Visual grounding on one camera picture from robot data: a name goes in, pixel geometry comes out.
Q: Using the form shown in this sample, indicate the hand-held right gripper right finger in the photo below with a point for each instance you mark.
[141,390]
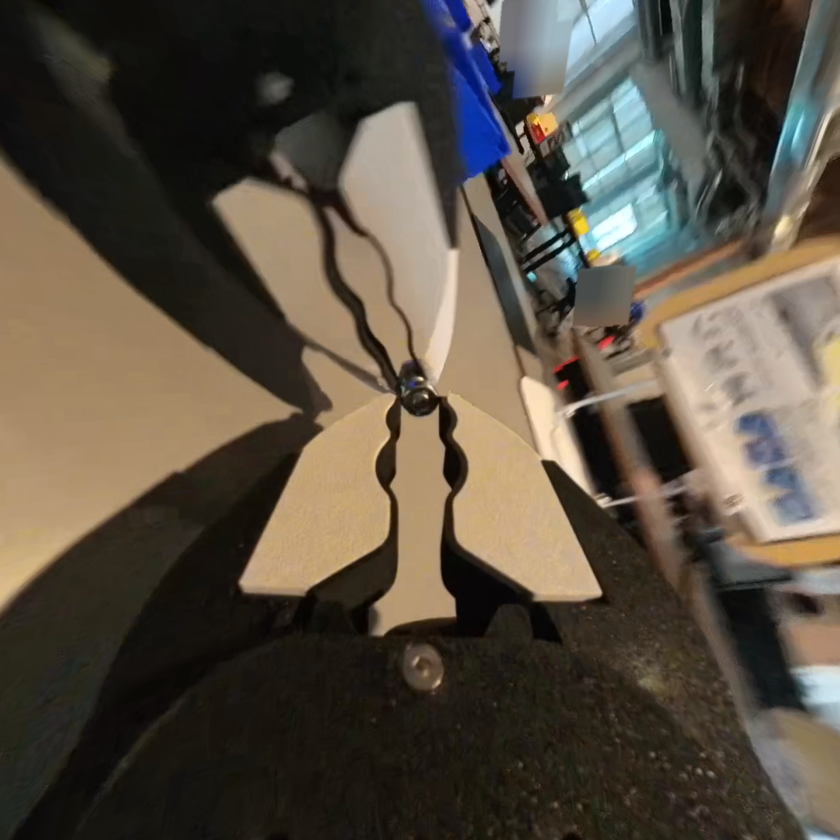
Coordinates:
[519,519]

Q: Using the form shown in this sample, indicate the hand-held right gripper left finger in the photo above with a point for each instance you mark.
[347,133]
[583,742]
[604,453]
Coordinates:
[328,519]

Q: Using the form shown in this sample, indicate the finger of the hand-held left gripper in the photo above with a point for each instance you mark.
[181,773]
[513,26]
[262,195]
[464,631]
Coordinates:
[407,223]
[276,243]

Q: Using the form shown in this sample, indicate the blue plastic storage bin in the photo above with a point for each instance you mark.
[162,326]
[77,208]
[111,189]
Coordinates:
[475,99]

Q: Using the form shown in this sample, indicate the silver metal bolt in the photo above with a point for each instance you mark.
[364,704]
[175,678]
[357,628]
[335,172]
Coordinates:
[420,395]

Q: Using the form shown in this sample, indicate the printed poster sheet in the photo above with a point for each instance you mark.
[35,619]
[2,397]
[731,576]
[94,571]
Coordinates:
[768,407]

